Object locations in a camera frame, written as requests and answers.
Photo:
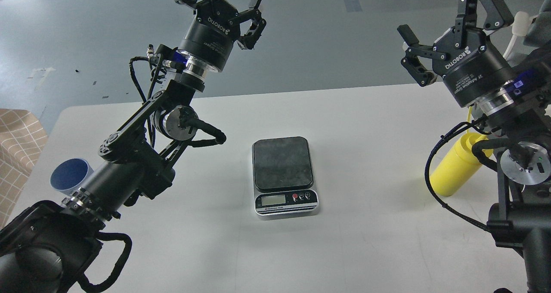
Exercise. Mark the yellow squeeze bottle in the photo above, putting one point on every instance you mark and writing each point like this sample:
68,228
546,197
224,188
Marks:
459,164

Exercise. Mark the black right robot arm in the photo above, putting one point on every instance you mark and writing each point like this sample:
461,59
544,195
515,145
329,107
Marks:
517,149

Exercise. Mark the digital kitchen scale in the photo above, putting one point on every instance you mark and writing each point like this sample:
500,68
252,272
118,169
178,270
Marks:
283,178

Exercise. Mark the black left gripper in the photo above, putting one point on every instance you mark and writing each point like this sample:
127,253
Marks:
213,31

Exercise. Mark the beige checkered cloth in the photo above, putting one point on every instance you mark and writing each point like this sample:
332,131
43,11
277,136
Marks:
22,139

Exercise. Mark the blue ribbed cup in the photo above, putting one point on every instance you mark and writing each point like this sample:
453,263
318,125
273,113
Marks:
68,176

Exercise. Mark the white office chair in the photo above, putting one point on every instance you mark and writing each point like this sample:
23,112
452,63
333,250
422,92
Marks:
523,26

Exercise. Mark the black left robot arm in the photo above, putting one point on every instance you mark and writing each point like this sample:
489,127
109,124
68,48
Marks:
50,247

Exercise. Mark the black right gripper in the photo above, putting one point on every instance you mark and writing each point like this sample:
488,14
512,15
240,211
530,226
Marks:
473,65

